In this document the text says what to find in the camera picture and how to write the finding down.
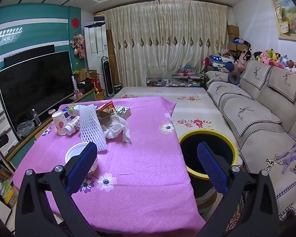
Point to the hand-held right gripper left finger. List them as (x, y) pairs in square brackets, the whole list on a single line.
[(82, 167)]

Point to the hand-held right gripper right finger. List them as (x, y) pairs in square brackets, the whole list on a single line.
[(212, 167)]

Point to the black yellow-rimmed trash bin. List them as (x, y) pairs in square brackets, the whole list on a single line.
[(191, 153)]

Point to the white foam net sleeve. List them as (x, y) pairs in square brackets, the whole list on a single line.
[(90, 126)]

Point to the small white plastic bottle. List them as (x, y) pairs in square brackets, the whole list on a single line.
[(72, 126)]

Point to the white pink paper cup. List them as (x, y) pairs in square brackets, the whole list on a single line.
[(59, 123)]

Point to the white tissue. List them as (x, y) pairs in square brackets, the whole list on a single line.
[(118, 130)]

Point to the brown paper tray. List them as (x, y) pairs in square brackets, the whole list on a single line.
[(104, 117)]

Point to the blue white wrapper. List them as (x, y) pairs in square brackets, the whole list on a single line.
[(66, 113)]

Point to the white green drink bottle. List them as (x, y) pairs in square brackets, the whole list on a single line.
[(75, 109)]

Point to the red snack packet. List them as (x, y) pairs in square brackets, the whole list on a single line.
[(108, 107)]

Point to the black and white box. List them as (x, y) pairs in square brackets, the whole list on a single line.
[(123, 112)]

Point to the white drawer unit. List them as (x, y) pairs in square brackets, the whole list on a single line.
[(0, 128)]

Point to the glass ashtray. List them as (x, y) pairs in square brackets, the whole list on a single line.
[(26, 128)]

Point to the white round tin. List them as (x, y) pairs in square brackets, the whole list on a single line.
[(207, 203)]

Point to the bookshelf with books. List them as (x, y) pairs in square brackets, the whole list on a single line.
[(1, 180)]

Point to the clear water bottle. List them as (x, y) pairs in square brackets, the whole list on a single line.
[(36, 118)]

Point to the pink floral tablecloth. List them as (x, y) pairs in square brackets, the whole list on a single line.
[(143, 167)]

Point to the large black television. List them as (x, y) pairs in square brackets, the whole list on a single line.
[(34, 91)]

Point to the beige sofa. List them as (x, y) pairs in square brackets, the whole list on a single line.
[(249, 118)]

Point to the yellow cardboard box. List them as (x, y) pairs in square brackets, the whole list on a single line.
[(100, 95)]

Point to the red container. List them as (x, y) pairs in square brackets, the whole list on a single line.
[(95, 84)]

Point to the black monitor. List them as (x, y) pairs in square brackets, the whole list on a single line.
[(27, 54)]

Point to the black tower fan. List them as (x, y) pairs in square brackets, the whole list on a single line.
[(107, 79)]

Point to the open cardboard boxes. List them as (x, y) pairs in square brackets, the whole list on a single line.
[(85, 75)]

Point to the black neck pillow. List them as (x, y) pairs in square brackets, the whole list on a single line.
[(233, 77)]

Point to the low cluttered glass table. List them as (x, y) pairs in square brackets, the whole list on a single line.
[(175, 82)]

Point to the blue star-print bag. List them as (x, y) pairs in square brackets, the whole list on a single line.
[(219, 59)]

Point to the rolled brown mat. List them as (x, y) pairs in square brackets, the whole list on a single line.
[(112, 61)]

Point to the white standing air conditioner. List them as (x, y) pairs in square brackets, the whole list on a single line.
[(95, 47)]

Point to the hanging artificial flowers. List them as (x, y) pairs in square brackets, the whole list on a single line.
[(78, 45)]

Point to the pile of plush toys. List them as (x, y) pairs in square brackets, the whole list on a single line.
[(268, 56)]

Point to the stack of cardboard boxes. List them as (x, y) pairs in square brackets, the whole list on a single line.
[(234, 39)]

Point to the beige patterned curtain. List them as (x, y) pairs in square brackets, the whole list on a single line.
[(167, 42)]

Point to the framed flower painting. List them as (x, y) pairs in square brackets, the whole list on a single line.
[(292, 17)]

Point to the red round wall decoration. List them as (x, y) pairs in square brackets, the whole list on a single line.
[(75, 22)]

